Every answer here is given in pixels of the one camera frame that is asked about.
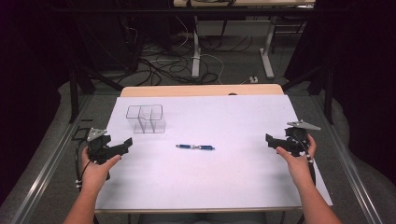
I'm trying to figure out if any aluminium rail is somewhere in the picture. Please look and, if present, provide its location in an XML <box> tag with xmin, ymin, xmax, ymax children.
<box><xmin>8</xmin><ymin>94</ymin><xmax>94</xmax><ymax>224</ymax></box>
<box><xmin>311</xmin><ymin>92</ymin><xmax>385</xmax><ymax>224</ymax></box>

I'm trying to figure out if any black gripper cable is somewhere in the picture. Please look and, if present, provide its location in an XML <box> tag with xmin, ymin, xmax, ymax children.
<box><xmin>74</xmin><ymin>139</ymin><xmax>92</xmax><ymax>191</ymax></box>
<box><xmin>298</xmin><ymin>133</ymin><xmax>318</xmax><ymax>188</ymax></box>

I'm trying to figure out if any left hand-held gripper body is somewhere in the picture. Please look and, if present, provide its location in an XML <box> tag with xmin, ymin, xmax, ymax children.
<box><xmin>86</xmin><ymin>127</ymin><xmax>129</xmax><ymax>165</ymax></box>

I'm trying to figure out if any blue pen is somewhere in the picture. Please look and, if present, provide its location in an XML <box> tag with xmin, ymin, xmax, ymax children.
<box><xmin>175</xmin><ymin>144</ymin><xmax>216</xmax><ymax>151</ymax></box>

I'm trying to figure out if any black metal frame stand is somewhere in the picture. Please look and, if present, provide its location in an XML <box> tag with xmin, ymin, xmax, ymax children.
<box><xmin>68</xmin><ymin>61</ymin><xmax>125</xmax><ymax>124</ymax></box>
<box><xmin>281</xmin><ymin>62</ymin><xmax>335</xmax><ymax>125</ymax></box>

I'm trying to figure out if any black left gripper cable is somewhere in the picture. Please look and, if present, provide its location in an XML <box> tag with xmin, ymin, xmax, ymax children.
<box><xmin>74</xmin><ymin>139</ymin><xmax>92</xmax><ymax>191</ymax></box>

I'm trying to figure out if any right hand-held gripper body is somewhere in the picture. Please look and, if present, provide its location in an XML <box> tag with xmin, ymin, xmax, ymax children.
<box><xmin>271</xmin><ymin>119</ymin><xmax>322</xmax><ymax>158</ymax></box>

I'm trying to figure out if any white table cover sheet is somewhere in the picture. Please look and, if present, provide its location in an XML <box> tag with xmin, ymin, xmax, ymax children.
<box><xmin>95</xmin><ymin>94</ymin><xmax>333</xmax><ymax>211</ymax></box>

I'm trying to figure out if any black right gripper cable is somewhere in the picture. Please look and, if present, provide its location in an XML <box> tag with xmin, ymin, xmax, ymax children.
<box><xmin>298</xmin><ymin>133</ymin><xmax>318</xmax><ymax>188</ymax></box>

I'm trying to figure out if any white floor cable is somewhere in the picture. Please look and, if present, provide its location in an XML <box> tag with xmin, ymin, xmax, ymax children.
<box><xmin>176</xmin><ymin>16</ymin><xmax>226</xmax><ymax>86</ymax></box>

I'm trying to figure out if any tangle of black floor cables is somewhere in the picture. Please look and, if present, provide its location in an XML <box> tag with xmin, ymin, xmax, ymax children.
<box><xmin>118</xmin><ymin>34</ymin><xmax>254</xmax><ymax>87</ymax></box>

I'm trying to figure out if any person's right hand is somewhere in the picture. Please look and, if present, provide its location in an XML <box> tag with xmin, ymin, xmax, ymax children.
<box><xmin>276</xmin><ymin>133</ymin><xmax>318</xmax><ymax>189</ymax></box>

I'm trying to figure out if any clear plastic organizer box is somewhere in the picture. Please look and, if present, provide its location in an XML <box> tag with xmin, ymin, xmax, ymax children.
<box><xmin>125</xmin><ymin>104</ymin><xmax>167</xmax><ymax>134</ymax></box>

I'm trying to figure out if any white desk with metal legs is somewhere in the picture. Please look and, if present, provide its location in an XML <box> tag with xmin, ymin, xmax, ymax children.
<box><xmin>173</xmin><ymin>0</ymin><xmax>316</xmax><ymax>79</ymax></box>

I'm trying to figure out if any person's left hand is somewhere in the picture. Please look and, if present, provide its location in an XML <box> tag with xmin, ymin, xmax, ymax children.
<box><xmin>80</xmin><ymin>147</ymin><xmax>122</xmax><ymax>194</ymax></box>

